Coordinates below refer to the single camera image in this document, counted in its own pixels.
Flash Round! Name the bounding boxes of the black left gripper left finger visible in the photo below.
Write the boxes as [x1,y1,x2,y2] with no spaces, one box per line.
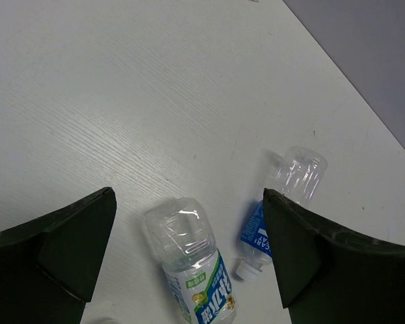
[0,187,117,323]

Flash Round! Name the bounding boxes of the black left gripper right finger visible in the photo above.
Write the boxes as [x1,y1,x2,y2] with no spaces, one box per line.
[263,189,405,323]

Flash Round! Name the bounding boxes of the clear bottle dark blue label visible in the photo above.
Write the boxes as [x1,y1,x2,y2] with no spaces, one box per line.
[236,146,328,282]

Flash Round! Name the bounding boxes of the clear bottle green white label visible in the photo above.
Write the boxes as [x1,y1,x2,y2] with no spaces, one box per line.
[144,198,236,323]

